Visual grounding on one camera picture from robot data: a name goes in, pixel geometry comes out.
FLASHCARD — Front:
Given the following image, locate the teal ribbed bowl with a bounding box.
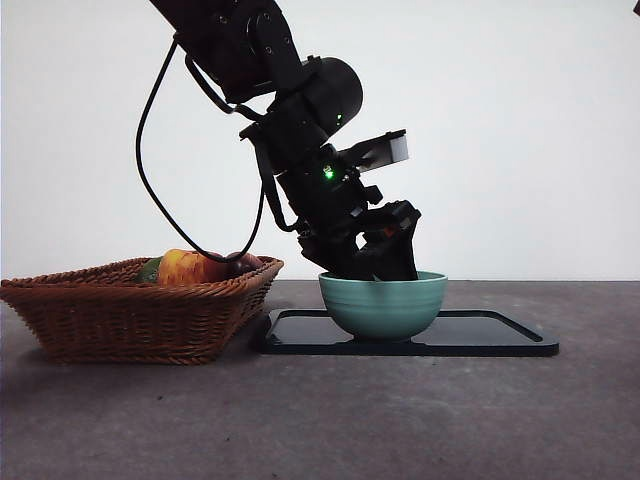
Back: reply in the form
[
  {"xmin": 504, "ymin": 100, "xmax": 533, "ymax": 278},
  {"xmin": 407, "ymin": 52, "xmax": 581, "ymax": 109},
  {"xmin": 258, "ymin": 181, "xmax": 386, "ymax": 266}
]
[{"xmin": 318, "ymin": 270, "xmax": 449, "ymax": 343}]

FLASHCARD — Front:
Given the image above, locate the dark red plum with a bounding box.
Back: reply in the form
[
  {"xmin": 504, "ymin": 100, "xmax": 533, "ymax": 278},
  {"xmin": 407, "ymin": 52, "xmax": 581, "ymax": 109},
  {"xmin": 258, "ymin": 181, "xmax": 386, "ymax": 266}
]
[{"xmin": 225, "ymin": 252, "xmax": 265, "ymax": 280}]

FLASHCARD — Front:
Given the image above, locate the black rectangular tray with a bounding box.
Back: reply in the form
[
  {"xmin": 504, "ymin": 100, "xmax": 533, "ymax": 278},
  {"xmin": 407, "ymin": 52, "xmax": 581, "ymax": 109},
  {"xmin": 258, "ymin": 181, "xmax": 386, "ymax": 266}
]
[{"xmin": 259, "ymin": 308, "xmax": 560, "ymax": 358}]

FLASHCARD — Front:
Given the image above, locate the red yellow apple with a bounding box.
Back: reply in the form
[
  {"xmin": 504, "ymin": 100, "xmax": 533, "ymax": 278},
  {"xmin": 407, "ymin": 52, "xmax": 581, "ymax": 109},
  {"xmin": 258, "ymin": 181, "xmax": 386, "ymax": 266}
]
[{"xmin": 158, "ymin": 248, "xmax": 229, "ymax": 287}]

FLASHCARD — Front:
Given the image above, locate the green fruit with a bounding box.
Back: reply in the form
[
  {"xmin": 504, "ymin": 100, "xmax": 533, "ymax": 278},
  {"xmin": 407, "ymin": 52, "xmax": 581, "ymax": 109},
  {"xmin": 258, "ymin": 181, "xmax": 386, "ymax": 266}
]
[{"xmin": 137, "ymin": 256, "xmax": 165, "ymax": 284}]

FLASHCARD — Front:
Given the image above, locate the brown wicker basket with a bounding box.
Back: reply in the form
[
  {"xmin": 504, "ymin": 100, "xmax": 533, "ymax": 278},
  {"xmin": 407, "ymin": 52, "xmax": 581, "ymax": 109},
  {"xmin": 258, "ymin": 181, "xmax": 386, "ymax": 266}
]
[{"xmin": 0, "ymin": 255, "xmax": 286, "ymax": 365}]

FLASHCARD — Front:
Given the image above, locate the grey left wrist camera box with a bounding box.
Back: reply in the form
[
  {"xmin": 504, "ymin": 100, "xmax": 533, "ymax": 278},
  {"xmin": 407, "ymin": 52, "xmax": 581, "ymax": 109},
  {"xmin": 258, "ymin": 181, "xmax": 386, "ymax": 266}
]
[{"xmin": 349, "ymin": 128, "xmax": 412, "ymax": 174}]

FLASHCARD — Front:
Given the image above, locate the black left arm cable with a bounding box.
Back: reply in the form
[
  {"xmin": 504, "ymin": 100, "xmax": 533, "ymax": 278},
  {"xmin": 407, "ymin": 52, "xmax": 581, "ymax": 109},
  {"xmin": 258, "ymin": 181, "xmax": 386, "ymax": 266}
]
[{"xmin": 135, "ymin": 34, "xmax": 266, "ymax": 261}]

